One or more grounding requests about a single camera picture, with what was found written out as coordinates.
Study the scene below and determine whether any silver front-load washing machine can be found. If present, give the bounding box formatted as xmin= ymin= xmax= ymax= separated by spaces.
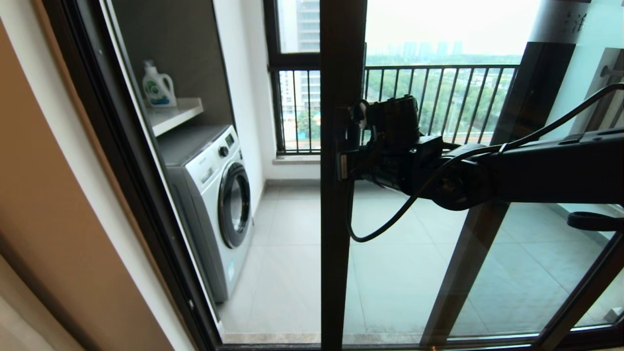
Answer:
xmin=158 ymin=124 xmax=255 ymax=304

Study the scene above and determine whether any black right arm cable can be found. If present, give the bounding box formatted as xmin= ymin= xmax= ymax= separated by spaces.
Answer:
xmin=345 ymin=83 xmax=624 ymax=243

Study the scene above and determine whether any dark outer door frame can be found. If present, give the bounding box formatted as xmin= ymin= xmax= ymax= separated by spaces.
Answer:
xmin=41 ymin=0 xmax=624 ymax=351

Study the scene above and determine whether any grey stone balcony sill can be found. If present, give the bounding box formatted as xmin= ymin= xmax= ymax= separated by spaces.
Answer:
xmin=272 ymin=154 xmax=322 ymax=166

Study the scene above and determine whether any dark framed sliding glass door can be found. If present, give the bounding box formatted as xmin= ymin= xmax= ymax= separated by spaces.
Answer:
xmin=319 ymin=0 xmax=624 ymax=351

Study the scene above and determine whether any white shelf board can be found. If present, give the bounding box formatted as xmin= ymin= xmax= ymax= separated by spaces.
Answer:
xmin=146 ymin=97 xmax=204 ymax=137

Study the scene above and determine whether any dark balcony window frame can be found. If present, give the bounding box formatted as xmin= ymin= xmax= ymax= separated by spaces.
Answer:
xmin=263 ymin=0 xmax=322 ymax=156

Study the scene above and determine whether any white detergent bottle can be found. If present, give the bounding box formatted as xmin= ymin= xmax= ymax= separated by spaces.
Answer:
xmin=141 ymin=59 xmax=177 ymax=108

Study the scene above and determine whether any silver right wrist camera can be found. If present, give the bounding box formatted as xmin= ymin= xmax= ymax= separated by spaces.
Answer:
xmin=351 ymin=99 xmax=369 ymax=131

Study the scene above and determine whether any black balcony railing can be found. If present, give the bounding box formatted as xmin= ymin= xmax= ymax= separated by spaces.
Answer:
xmin=280 ymin=64 xmax=520 ymax=156

